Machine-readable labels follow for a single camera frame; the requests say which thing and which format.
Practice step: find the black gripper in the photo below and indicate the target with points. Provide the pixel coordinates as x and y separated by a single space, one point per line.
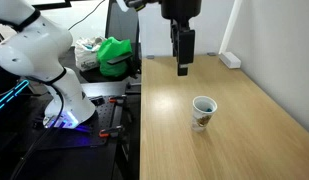
180 9

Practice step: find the blue-green marker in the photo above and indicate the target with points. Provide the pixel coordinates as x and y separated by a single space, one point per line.
208 109

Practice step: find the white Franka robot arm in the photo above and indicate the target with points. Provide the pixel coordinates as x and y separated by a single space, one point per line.
37 50

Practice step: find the white printed paper cup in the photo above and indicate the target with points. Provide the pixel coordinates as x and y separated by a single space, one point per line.
202 120

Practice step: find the white rectangular box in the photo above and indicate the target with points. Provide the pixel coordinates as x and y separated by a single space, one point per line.
230 60

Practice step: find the black upright panel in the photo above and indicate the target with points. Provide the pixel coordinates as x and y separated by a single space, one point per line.
122 23

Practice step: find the black flat bar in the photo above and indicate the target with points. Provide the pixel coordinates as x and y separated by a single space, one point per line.
120 59

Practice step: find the green plastic bag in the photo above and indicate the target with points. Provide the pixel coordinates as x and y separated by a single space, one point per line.
112 46

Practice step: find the white printed plastic bag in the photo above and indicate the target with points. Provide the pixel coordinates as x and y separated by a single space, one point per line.
85 55

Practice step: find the blue LED light strip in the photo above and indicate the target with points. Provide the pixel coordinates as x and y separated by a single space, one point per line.
10 95

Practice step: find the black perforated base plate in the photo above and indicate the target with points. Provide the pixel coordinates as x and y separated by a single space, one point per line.
105 116

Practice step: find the black frame edge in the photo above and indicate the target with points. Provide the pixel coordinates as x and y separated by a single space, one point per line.
52 4

